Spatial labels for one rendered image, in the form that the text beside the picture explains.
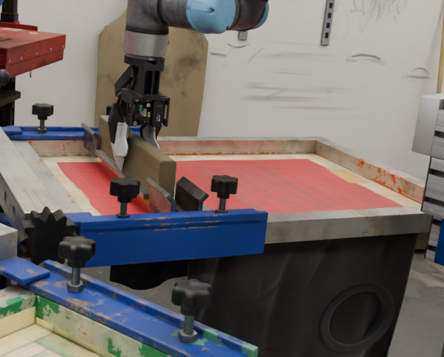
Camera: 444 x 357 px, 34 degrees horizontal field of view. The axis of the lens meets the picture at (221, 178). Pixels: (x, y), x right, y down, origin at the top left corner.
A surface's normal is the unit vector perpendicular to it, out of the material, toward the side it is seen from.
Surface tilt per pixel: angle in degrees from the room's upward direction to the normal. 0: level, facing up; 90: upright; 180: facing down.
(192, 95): 87
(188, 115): 88
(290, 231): 90
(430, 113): 90
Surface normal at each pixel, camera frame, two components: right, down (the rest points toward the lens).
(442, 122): -0.67, 0.13
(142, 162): -0.90, 0.03
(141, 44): -0.09, 0.26
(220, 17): 0.82, 0.25
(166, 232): 0.43, 0.29
